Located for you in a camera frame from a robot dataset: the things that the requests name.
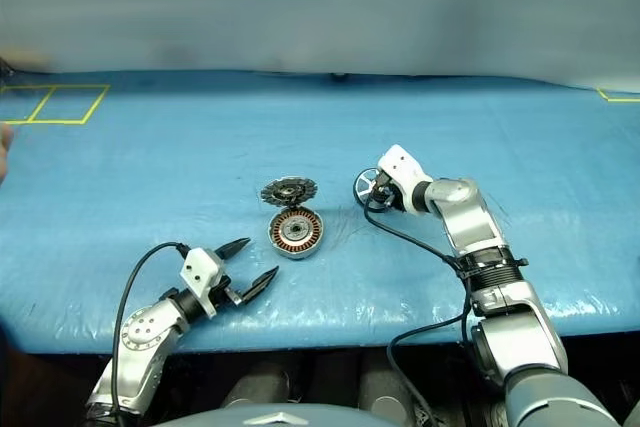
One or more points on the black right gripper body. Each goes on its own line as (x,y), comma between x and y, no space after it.
(387,192)

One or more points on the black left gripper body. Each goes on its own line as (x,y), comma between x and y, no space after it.
(227,292)

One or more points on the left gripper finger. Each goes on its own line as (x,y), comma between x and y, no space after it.
(260,284)
(232,248)

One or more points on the silver spoked rotor cap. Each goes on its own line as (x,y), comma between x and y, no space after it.
(361,187)

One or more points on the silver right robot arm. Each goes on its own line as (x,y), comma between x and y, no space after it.
(470,217)

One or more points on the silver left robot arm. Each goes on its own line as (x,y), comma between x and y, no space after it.
(145,332)

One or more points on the silver motor stator copper windings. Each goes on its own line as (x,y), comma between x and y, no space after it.
(297,232)

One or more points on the grey toothed gear plate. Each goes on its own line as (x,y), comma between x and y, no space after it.
(287,193)

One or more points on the person's bare hand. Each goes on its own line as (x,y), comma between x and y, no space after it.
(4,157)

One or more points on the blue plastic table cover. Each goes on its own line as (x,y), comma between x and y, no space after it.
(200,172)

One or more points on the grey rounded cylinder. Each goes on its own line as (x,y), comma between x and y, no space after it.
(255,387)
(385,397)

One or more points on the grey-blue robot torso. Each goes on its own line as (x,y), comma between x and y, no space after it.
(280,419)

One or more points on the yellow tape double square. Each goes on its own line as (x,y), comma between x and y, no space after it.
(60,122)

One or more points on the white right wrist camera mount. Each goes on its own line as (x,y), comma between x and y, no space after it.
(400,164)

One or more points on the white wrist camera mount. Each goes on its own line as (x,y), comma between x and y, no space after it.
(200,267)
(400,164)

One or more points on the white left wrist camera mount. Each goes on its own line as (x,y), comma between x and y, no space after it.
(200,267)

